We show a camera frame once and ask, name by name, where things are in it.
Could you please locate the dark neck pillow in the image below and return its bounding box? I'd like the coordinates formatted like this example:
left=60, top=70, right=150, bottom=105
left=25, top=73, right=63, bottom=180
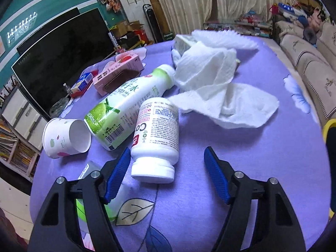
left=303, top=28, right=318, bottom=44

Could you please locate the white milk carton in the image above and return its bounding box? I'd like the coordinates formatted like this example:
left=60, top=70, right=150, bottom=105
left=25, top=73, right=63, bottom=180
left=171, top=34, right=200, bottom=58

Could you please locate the purple floral tablecloth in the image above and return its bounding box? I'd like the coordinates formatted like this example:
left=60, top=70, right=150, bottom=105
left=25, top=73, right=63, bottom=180
left=29, top=35, right=331, bottom=252

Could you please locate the green label drink bottle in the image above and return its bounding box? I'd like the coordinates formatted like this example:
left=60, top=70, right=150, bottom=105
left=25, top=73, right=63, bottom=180
left=84, top=64, right=176, bottom=151

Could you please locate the pink carton box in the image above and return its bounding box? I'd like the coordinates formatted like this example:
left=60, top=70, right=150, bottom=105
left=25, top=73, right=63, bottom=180
left=93, top=52, right=144, bottom=96

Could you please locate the artificial flower bunch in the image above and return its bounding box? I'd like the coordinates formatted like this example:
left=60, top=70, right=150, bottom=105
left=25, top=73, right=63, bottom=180
left=98, top=0, right=121, bottom=13

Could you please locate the black tower fan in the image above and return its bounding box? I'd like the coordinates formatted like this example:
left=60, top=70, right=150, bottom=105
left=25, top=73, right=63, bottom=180
left=143, top=4, right=164, bottom=44

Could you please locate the stack of shelved books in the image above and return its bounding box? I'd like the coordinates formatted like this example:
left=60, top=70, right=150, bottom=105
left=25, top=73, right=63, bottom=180
left=0, top=118, right=19, bottom=160

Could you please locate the white paper cup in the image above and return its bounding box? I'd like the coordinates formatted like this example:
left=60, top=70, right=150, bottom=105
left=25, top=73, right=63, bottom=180
left=42, top=118, right=92, bottom=159

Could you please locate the pile of plush toys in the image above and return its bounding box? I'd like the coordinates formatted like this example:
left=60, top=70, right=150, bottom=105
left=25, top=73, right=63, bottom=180
left=297, top=0, right=331, bottom=29

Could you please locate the row of books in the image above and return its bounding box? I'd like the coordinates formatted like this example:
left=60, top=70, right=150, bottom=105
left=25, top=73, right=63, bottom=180
left=203, top=10, right=273, bottom=38

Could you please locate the cardboard box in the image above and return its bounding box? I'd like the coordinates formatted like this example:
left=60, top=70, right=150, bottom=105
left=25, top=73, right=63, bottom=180
left=112, top=20, right=145, bottom=38

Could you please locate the beige sofa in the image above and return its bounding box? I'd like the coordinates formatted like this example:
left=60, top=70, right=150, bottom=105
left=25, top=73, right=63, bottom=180
left=274, top=20, right=336, bottom=126

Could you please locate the white television cabinet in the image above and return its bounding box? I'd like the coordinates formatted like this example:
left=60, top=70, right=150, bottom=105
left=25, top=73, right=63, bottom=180
left=0, top=76, right=50, bottom=181

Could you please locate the yellow rimmed dark bin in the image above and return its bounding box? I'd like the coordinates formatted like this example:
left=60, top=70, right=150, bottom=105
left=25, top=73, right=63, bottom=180
left=322, top=119, right=336, bottom=219

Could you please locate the small blue white box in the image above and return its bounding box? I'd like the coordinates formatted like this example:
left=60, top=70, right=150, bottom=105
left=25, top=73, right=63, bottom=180
left=70, top=73, right=94, bottom=99

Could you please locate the black television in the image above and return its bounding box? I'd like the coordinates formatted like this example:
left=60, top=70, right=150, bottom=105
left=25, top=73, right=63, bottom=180
left=11, top=7, right=118, bottom=118

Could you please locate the glass ashtray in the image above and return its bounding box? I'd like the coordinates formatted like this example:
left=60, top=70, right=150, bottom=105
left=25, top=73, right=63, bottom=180
left=49, top=98, right=71, bottom=118

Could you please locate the white paper towel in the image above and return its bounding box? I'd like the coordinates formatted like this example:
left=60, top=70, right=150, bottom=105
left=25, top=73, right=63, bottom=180
left=168, top=30, right=279, bottom=129

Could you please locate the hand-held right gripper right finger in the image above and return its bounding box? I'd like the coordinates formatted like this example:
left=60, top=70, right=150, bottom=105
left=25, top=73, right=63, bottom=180
left=203, top=146, right=306, bottom=252

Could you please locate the blue star print bag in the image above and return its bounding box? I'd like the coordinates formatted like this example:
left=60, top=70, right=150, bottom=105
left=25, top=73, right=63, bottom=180
left=278, top=3, right=298, bottom=15

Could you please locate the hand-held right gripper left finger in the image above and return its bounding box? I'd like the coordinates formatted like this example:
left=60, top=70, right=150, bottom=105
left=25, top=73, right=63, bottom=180
left=28, top=147, right=132, bottom=252

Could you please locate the white pill bottle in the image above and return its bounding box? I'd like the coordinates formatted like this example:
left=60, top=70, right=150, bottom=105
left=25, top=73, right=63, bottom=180
left=130, top=98, right=180, bottom=184

